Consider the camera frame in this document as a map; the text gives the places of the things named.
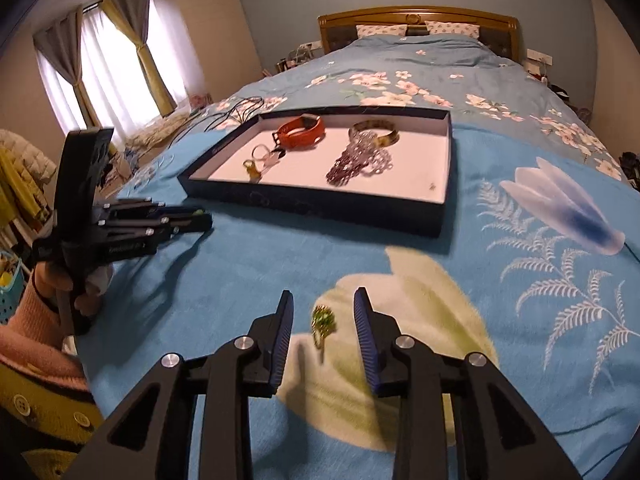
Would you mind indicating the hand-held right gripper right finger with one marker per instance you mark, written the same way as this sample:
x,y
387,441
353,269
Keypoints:
x,y
364,345

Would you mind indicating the person's left forearm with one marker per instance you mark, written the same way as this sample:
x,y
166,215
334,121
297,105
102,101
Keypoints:
x,y
30,330

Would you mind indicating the yellow green jade pendant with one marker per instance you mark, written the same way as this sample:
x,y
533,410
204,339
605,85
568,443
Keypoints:
x,y
252,170

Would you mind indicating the white sheer curtain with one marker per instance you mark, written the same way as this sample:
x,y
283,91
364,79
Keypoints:
x,y
112,80

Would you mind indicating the bright blue flower blanket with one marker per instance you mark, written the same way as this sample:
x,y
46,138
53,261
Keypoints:
x,y
500,335

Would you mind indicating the person's left hand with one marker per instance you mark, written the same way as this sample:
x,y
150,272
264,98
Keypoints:
x,y
97,290

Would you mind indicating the orange smartwatch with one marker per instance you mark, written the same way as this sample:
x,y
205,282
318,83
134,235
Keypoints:
x,y
300,132

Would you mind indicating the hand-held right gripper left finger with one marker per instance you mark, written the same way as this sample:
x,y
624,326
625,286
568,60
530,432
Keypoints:
x,y
281,350

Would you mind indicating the person's yellow buttoned clothing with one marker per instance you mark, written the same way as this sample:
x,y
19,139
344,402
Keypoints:
x,y
40,410

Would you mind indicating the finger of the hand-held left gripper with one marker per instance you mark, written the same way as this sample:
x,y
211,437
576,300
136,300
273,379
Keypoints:
x,y
150,210
165,227

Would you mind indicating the wooden headboard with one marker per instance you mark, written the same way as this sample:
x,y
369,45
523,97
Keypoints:
x,y
415,14

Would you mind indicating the grey blue blossom duvet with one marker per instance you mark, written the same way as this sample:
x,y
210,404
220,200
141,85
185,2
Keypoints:
x,y
425,57

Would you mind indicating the pink pendant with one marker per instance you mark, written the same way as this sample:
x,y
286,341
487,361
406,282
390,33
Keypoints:
x,y
272,160

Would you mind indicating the yellow hanging garment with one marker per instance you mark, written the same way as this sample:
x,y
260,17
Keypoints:
x,y
20,185

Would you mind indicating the cluttered bedside table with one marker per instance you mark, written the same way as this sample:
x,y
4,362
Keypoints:
x,y
297,57

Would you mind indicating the blue plastic basket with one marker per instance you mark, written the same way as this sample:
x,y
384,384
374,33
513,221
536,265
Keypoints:
x,y
11,285

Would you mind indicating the grey curtain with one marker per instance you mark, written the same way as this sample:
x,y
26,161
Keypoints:
x,y
65,55

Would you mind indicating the pile of dark clothes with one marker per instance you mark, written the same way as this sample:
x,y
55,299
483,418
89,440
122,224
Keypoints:
x,y
631,167

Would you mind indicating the green brown bangle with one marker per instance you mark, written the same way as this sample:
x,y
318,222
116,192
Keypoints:
x,y
389,137

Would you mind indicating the dark blue box tray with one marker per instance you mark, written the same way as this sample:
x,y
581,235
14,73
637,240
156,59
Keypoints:
x,y
290,180

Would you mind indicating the floral pillow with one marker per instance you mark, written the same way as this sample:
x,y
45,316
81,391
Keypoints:
x,y
382,31
452,29

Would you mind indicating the yellow green curtain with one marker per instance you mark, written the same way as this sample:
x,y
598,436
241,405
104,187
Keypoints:
x,y
145,60

